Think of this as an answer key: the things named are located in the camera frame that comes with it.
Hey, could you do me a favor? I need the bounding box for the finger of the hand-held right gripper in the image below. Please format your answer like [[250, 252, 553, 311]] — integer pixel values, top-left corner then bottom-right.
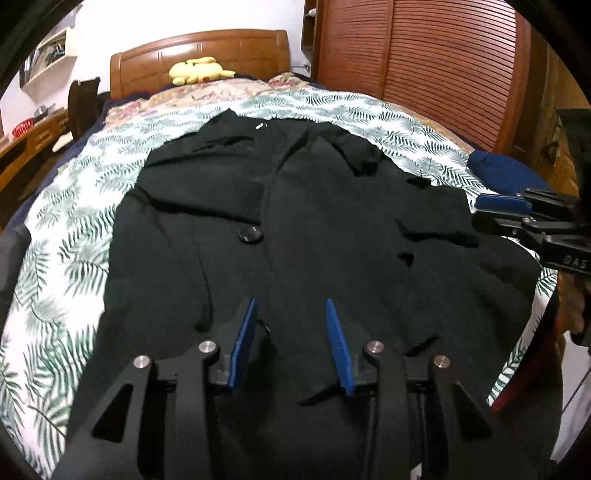
[[475, 189, 578, 217], [471, 210, 550, 241]]

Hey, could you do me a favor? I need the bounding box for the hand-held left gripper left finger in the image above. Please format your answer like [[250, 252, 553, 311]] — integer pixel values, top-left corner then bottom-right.
[[51, 298, 278, 480]]

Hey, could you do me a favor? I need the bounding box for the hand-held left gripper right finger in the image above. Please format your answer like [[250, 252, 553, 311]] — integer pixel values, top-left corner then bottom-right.
[[325, 299, 495, 480]]

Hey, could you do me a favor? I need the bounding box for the black double-breasted coat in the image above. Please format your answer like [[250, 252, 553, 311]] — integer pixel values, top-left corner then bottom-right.
[[69, 108, 561, 480]]

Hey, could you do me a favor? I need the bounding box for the person's right hand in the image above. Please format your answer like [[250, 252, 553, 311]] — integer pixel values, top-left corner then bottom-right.
[[560, 277, 591, 335]]

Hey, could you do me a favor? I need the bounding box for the navy folded garment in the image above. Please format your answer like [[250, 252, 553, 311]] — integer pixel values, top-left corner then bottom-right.
[[467, 150, 555, 197]]

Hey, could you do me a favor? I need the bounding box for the red cloth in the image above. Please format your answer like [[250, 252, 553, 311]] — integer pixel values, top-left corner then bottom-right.
[[490, 295, 566, 411]]

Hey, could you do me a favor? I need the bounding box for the wooden louvred wardrobe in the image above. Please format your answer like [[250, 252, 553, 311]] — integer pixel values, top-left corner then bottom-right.
[[301, 0, 591, 185]]

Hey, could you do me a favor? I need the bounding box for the wooden bed with leaf-print cover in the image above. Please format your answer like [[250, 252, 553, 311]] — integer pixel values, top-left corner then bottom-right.
[[0, 88, 559, 467]]

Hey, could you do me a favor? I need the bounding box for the dark grey folded garment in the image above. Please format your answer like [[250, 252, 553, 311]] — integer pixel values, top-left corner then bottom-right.
[[0, 226, 32, 324]]

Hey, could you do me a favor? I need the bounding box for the floral quilt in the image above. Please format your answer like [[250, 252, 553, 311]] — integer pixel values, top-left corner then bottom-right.
[[104, 73, 476, 153]]

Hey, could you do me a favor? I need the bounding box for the yellow plush toy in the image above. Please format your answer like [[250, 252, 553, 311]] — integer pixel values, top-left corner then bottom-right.
[[167, 56, 235, 86]]

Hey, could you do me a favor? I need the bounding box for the wooden desk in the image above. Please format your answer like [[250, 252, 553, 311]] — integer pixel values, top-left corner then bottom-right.
[[0, 108, 72, 232]]

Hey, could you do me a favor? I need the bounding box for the dark chair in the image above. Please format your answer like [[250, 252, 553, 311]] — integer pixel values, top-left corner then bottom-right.
[[52, 78, 101, 153]]

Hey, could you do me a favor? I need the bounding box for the wooden bed headboard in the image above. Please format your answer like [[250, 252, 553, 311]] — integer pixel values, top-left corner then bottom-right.
[[110, 29, 291, 100]]

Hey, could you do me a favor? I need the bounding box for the white wall shelf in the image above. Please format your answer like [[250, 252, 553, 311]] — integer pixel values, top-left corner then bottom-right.
[[18, 28, 77, 88]]

